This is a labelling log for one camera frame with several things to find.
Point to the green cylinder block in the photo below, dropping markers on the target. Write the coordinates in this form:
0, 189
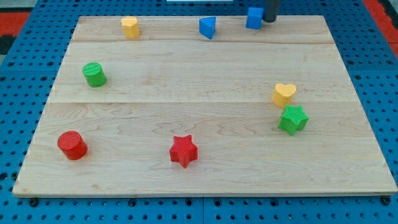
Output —
94, 74

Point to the blue cube block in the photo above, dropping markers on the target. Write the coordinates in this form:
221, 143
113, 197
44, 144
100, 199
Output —
254, 17

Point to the red cylinder block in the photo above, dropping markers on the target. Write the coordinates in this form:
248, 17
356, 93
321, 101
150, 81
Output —
72, 145

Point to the yellow heart block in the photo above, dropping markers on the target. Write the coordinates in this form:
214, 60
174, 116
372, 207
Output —
283, 94

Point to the wooden board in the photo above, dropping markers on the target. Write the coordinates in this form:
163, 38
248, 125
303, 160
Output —
172, 81

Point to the blue triangle block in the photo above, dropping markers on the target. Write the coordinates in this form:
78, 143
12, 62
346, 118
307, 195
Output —
207, 26

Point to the yellow pentagon block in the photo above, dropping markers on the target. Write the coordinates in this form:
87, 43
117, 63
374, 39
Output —
130, 27

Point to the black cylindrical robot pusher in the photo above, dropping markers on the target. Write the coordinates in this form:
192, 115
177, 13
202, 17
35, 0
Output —
271, 10

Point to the red star block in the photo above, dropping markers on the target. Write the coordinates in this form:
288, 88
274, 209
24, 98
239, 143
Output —
183, 150

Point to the green star block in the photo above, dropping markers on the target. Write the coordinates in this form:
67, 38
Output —
293, 119

